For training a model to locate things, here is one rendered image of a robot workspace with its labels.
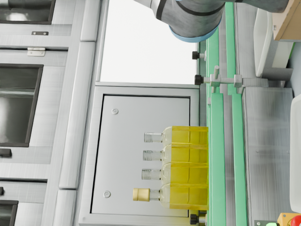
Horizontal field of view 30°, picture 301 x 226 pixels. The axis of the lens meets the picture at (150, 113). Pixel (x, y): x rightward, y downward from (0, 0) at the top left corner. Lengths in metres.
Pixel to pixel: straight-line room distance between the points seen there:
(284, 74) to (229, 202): 0.40
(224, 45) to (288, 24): 0.54
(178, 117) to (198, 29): 0.55
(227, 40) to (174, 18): 0.49
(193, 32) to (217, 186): 0.37
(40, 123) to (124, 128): 0.28
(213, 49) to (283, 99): 0.32
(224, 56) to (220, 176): 0.45
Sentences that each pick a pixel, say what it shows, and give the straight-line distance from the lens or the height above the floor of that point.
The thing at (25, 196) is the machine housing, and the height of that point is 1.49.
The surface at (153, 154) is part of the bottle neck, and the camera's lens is 1.53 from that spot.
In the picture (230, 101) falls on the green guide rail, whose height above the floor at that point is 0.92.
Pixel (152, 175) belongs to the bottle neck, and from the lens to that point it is 1.50.
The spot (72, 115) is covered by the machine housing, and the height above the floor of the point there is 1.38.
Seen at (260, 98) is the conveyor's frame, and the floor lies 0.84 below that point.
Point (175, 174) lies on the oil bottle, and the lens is 1.49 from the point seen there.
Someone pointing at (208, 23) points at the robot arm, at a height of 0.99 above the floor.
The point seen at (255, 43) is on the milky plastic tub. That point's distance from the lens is 1.62.
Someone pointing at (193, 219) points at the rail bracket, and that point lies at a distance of 1.52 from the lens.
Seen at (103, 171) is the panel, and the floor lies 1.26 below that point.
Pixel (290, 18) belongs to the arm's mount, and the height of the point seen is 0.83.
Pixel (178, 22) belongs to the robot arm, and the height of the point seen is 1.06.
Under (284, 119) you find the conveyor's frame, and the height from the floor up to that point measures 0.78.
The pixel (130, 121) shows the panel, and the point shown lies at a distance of 1.75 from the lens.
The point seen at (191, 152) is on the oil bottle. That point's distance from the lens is 1.52.
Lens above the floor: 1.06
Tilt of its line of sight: 2 degrees up
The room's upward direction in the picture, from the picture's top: 88 degrees counter-clockwise
